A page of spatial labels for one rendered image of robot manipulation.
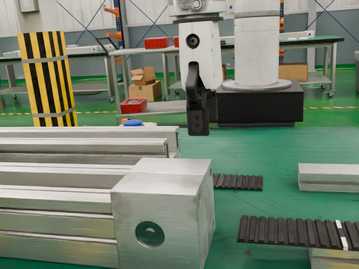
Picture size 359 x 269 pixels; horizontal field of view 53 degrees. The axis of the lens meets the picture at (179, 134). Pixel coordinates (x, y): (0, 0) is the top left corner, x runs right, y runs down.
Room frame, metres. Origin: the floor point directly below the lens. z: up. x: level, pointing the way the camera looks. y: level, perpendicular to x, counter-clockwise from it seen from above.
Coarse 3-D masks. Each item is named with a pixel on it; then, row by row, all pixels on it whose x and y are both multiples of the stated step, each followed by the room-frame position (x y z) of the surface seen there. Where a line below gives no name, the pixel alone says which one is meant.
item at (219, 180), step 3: (216, 174) 0.58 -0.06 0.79; (219, 174) 0.57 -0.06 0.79; (222, 174) 0.57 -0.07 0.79; (225, 174) 0.58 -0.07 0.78; (216, 177) 0.56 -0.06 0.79; (219, 177) 0.57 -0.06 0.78; (222, 177) 0.56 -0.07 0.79; (225, 177) 0.57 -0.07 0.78; (213, 180) 0.55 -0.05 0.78; (216, 180) 0.55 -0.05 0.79; (219, 180) 0.55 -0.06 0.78; (222, 180) 0.55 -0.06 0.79; (213, 183) 0.54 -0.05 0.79; (216, 183) 0.54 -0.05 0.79; (219, 183) 0.54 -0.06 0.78; (222, 183) 0.54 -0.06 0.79; (213, 186) 0.53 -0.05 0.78; (216, 186) 0.53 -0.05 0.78; (219, 186) 0.53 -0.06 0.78; (222, 186) 0.53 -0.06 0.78
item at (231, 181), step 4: (228, 176) 0.56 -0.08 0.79; (232, 176) 0.57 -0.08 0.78; (236, 176) 0.56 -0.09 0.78; (228, 180) 0.55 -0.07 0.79; (232, 180) 0.55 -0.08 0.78; (236, 180) 0.55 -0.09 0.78; (224, 184) 0.54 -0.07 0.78; (228, 184) 0.53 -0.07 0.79; (232, 184) 0.53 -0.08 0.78; (236, 184) 0.54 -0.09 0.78; (224, 188) 0.53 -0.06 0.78; (228, 188) 0.52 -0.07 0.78; (232, 188) 0.52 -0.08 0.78
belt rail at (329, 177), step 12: (300, 168) 0.52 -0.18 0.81; (312, 168) 0.51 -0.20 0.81; (324, 168) 0.51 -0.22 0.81; (336, 168) 0.51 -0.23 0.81; (348, 168) 0.50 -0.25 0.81; (300, 180) 0.51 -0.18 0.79; (312, 180) 0.50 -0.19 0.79; (324, 180) 0.49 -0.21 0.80; (336, 180) 0.49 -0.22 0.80; (348, 180) 0.48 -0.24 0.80; (348, 192) 0.48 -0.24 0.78
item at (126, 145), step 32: (0, 128) 0.70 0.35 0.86; (32, 128) 0.68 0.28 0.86; (64, 128) 0.67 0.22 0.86; (96, 128) 0.65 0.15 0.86; (128, 128) 0.63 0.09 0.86; (160, 128) 0.61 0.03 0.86; (0, 160) 0.60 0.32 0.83; (32, 160) 0.59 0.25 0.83; (64, 160) 0.57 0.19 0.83; (96, 160) 0.55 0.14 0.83; (128, 160) 0.54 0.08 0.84
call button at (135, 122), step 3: (129, 120) 0.74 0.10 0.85; (132, 120) 0.74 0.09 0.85; (135, 120) 0.73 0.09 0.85; (138, 120) 0.73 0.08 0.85; (123, 123) 0.72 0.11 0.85; (126, 123) 0.72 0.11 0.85; (129, 123) 0.71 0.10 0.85; (132, 123) 0.71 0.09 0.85; (135, 123) 0.71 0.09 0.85; (138, 123) 0.72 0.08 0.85; (141, 123) 0.72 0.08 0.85
